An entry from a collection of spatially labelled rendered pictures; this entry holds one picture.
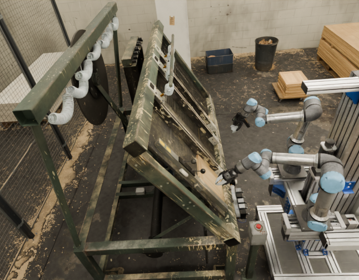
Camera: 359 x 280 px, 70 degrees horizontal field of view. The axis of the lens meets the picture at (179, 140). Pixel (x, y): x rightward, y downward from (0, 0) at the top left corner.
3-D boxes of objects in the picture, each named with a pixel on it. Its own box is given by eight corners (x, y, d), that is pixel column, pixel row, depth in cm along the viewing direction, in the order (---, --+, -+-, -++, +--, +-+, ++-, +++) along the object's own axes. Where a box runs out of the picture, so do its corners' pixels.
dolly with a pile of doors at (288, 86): (306, 102, 485) (312, 83, 459) (278, 104, 489) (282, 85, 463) (296, 86, 531) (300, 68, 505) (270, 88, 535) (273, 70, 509)
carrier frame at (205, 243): (233, 282, 258) (238, 241, 205) (100, 288, 266) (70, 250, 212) (212, 141, 425) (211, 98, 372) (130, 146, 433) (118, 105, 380)
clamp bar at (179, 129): (219, 180, 246) (242, 170, 237) (136, 93, 184) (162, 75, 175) (218, 173, 254) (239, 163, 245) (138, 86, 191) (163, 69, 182)
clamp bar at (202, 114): (212, 133, 302) (229, 123, 293) (146, 53, 239) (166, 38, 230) (210, 128, 310) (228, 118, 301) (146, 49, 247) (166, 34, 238)
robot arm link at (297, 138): (285, 154, 229) (308, 103, 192) (284, 143, 240) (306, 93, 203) (299, 156, 227) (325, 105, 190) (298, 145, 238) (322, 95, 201)
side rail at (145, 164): (222, 241, 204) (234, 236, 200) (126, 163, 146) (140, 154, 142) (220, 234, 208) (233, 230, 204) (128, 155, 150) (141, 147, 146)
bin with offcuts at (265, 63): (277, 71, 588) (282, 43, 546) (254, 73, 592) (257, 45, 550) (271, 62, 627) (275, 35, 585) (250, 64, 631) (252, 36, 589)
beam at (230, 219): (229, 247, 210) (241, 243, 206) (222, 241, 204) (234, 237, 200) (206, 103, 378) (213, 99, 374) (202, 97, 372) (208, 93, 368)
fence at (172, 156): (224, 211, 221) (228, 210, 219) (154, 145, 171) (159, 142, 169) (223, 206, 224) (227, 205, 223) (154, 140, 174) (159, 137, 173)
